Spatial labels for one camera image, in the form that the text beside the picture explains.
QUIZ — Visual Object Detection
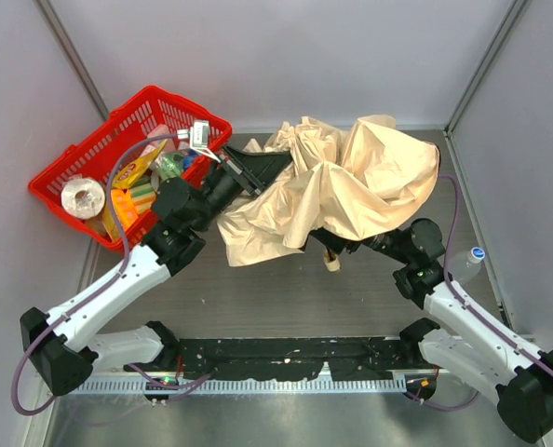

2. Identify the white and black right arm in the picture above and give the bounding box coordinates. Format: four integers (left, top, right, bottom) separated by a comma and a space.
310, 219, 553, 443

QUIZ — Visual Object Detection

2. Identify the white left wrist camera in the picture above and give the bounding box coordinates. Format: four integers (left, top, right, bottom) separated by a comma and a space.
177, 119, 220, 161

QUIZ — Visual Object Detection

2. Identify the red plastic shopping basket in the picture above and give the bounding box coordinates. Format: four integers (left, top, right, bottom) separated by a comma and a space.
28, 85, 234, 254

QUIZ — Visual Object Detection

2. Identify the yellow green sponge pack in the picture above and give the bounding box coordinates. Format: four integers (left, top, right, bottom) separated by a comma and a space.
128, 182, 156, 214

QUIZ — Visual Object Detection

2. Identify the white toilet paper roll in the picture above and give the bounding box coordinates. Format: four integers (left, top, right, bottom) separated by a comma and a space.
61, 178, 106, 220

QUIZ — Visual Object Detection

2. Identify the green white wrapped package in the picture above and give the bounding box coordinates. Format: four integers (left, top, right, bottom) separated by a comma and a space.
151, 152, 183, 181

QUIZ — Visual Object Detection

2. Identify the clear plastic water bottle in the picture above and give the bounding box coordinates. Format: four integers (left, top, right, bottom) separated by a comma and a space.
446, 247, 486, 285

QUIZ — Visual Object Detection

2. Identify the white slotted cable duct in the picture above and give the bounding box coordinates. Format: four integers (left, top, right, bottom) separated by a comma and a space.
72, 373, 407, 396

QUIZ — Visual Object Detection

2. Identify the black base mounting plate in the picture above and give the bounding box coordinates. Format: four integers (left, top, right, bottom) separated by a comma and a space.
137, 337, 435, 382

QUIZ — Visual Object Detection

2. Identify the pink white small package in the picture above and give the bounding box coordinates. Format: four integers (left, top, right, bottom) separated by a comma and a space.
148, 124, 171, 142

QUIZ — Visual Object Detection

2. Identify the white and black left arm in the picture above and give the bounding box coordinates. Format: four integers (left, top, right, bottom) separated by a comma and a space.
20, 146, 292, 397

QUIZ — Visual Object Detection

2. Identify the orange plastic package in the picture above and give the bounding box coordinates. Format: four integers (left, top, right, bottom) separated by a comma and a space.
101, 189, 139, 242

